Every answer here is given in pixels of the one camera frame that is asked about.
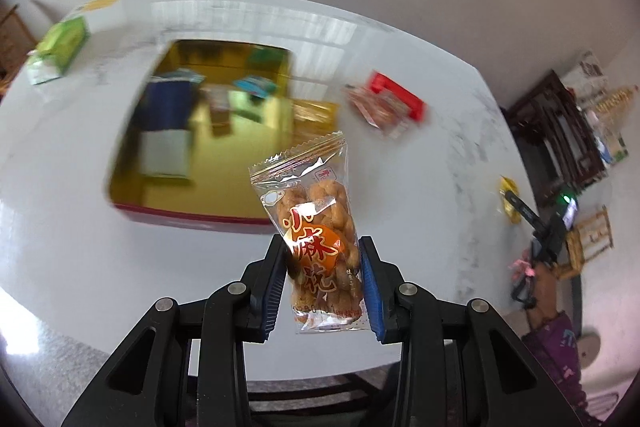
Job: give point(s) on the pink ribbon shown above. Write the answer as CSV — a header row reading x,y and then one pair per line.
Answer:
x,y
522,268

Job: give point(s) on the gold bead ornament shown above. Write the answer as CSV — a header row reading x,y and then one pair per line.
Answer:
x,y
617,104

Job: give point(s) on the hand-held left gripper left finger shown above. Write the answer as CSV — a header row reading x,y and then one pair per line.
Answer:
x,y
274,292

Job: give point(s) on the large gold foil packet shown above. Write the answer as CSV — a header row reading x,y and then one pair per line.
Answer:
x,y
315,114

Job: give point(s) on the green and white box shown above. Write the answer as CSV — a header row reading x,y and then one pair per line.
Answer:
x,y
612,147

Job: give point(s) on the small brown snack packet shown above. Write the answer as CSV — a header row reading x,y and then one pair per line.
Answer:
x,y
220,112

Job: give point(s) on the light wooden chair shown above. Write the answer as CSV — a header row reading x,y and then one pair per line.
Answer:
x,y
15,42

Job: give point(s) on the green tissue pack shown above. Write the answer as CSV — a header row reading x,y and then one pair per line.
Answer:
x,y
57,49

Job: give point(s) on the small yellow wooden chair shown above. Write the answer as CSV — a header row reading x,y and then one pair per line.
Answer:
x,y
590,242

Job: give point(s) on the white and yellow flat box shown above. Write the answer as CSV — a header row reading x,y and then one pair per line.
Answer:
x,y
97,14

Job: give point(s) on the yellow snack packet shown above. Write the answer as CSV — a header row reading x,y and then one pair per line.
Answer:
x,y
507,183

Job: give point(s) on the clear packet of dough twists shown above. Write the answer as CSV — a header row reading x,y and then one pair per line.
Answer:
x,y
320,217

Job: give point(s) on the red snack packet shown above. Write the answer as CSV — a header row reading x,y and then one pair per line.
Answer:
x,y
395,94

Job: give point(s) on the dark wooden side table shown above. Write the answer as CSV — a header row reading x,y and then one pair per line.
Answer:
x,y
555,132

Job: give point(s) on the navy and pale blue packet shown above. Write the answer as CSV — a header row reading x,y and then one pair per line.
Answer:
x,y
165,117

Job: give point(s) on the dark chair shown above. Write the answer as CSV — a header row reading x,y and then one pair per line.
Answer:
x,y
320,399

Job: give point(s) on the folded newspaper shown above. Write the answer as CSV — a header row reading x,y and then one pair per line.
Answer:
x,y
587,72

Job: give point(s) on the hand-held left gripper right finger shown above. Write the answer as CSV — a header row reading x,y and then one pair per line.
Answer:
x,y
374,292

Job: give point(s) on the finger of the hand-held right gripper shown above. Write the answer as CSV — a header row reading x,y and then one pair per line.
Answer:
x,y
522,209

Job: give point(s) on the clear packet of reddish snacks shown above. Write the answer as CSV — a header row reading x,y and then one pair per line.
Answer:
x,y
380,114

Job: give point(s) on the red tin box gold interior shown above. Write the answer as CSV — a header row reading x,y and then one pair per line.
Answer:
x,y
225,187

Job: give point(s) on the small teal snack packet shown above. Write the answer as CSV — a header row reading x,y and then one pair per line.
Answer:
x,y
255,86

